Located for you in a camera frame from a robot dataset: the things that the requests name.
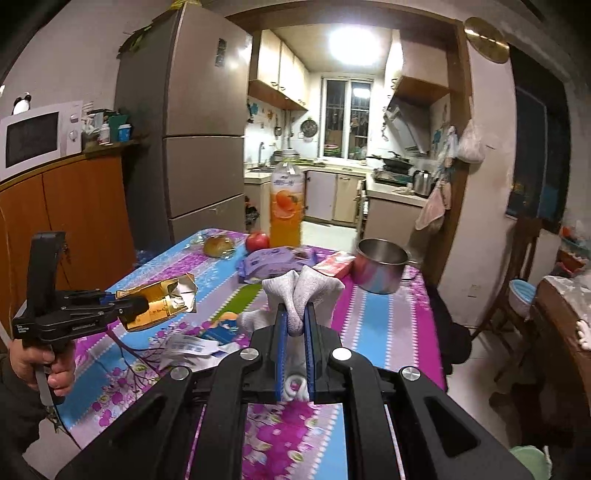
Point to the dark wooden chair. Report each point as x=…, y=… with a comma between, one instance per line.
x=512, y=295

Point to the white microwave oven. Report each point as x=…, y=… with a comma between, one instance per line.
x=37, y=138

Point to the range hood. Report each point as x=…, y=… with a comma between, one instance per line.
x=408, y=127

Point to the ceiling light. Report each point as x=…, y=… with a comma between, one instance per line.
x=358, y=46

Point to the round gold wall plate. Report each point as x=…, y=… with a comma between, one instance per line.
x=485, y=39

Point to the kitchen counter with cabinets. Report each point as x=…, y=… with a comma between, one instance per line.
x=323, y=194

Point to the kitchen window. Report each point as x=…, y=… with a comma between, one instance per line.
x=347, y=117

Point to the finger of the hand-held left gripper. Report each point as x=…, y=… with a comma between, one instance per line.
x=134, y=308
x=107, y=301

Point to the black bag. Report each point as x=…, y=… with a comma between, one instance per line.
x=450, y=332

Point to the gold foil carton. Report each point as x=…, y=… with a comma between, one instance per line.
x=161, y=304

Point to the steel electric kettle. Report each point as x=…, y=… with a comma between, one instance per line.
x=422, y=183

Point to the bread bun in plastic wrap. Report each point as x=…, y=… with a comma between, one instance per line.
x=219, y=245

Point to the blue printed packet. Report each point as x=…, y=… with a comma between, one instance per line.
x=221, y=330

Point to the round metal strainer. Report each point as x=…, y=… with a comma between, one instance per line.
x=308, y=127

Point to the dark living room window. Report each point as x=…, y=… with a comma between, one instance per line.
x=538, y=147

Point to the stainless steel pot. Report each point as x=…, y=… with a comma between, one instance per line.
x=378, y=270

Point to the orange juice bottle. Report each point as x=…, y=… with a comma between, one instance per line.
x=286, y=207

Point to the beige refrigerator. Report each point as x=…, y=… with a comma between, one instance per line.
x=184, y=115

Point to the blue cup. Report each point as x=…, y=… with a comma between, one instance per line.
x=124, y=133

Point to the purple snack packet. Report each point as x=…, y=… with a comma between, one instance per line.
x=277, y=263

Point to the beige upper kitchen cabinets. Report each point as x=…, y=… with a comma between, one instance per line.
x=277, y=69

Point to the white hanging plastic bag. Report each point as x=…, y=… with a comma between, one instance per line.
x=471, y=145

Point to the wooden side table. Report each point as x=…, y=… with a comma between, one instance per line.
x=561, y=350

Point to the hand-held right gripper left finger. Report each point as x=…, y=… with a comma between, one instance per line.
x=281, y=355

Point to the light blue bowl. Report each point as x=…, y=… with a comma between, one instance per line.
x=522, y=297

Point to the orange wooden cabinet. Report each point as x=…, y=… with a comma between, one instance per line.
x=78, y=217

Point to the grey white sock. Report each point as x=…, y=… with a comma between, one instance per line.
x=295, y=295

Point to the red cardboard box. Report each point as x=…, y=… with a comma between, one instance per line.
x=334, y=265

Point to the red apple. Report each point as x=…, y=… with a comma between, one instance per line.
x=257, y=242

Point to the black wok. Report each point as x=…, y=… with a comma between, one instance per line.
x=392, y=161

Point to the person's left forearm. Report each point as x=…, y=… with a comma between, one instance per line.
x=18, y=415

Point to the person's left hand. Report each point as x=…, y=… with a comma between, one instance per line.
x=60, y=378

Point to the pink hanging towel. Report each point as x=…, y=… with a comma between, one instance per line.
x=431, y=207

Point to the white bottle with red label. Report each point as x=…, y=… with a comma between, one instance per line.
x=105, y=134

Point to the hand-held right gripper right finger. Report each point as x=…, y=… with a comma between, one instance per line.
x=311, y=355

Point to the stack of coloured bowls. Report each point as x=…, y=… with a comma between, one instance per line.
x=575, y=251

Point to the white wet wipes packet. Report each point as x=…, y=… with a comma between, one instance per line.
x=189, y=348

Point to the pale green bowl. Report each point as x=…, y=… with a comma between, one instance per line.
x=531, y=464

